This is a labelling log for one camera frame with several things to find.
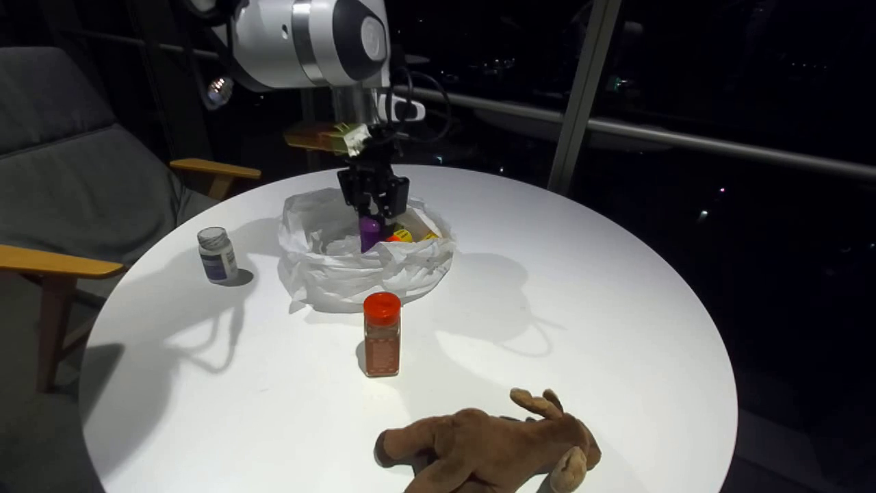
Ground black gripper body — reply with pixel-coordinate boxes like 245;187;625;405
336;149;412;202

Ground red-lid spice jar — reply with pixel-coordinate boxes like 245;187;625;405
362;290;405;380

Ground brown deer plush toy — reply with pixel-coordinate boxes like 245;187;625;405
373;387;606;493

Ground white plastic bag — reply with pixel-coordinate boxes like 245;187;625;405
276;187;458;313

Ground grey armchair wooden armrests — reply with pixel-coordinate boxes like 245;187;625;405
0;43;268;493

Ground metal window railing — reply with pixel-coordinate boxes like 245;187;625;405
393;80;876;181

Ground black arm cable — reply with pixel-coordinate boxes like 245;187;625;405
393;69;458;143

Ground grey window frame post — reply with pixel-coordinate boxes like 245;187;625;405
544;0;625;197

